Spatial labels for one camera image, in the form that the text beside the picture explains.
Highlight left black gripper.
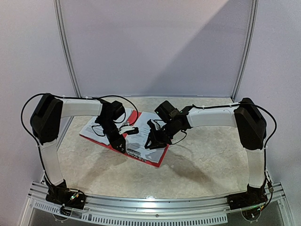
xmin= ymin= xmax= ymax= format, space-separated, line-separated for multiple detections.
xmin=98 ymin=117 xmax=127 ymax=154

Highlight stack of printed papers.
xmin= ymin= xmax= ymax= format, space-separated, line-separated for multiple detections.
xmin=126 ymin=112 xmax=166 ymax=167

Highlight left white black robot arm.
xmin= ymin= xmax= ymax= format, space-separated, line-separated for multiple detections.
xmin=30 ymin=94 xmax=126 ymax=204

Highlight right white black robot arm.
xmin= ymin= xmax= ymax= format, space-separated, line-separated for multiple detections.
xmin=144 ymin=98 xmax=267 ymax=205

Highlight metal clip top of folder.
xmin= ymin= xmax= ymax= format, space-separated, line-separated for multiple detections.
xmin=127 ymin=149 xmax=146 ymax=162

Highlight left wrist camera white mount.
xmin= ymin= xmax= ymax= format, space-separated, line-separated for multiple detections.
xmin=119 ymin=125 xmax=139 ymax=135

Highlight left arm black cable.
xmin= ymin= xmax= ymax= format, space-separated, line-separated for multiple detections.
xmin=20 ymin=93 xmax=139 ymax=186

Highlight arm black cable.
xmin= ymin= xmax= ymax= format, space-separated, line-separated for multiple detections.
xmin=171 ymin=103 xmax=278 ymax=208
xmin=20 ymin=93 xmax=139 ymax=186

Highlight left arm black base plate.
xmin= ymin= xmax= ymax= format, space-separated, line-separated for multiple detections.
xmin=46 ymin=186 xmax=87 ymax=210

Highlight aluminium front rail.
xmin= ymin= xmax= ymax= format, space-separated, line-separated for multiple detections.
xmin=21 ymin=182 xmax=294 ymax=226

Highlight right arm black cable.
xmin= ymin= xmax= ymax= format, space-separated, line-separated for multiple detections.
xmin=171 ymin=103 xmax=278 ymax=208

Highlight left aluminium frame post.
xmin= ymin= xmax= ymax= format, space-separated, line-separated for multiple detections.
xmin=53 ymin=0 xmax=82 ymax=99

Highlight aluminium frame post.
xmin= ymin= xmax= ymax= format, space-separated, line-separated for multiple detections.
xmin=230 ymin=0 xmax=259 ymax=101
xmin=53 ymin=0 xmax=82 ymax=99

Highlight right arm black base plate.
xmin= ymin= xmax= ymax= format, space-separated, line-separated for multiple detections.
xmin=227 ymin=192 xmax=268 ymax=210

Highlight right aluminium frame post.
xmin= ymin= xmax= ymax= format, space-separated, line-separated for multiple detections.
xmin=230 ymin=0 xmax=259 ymax=101

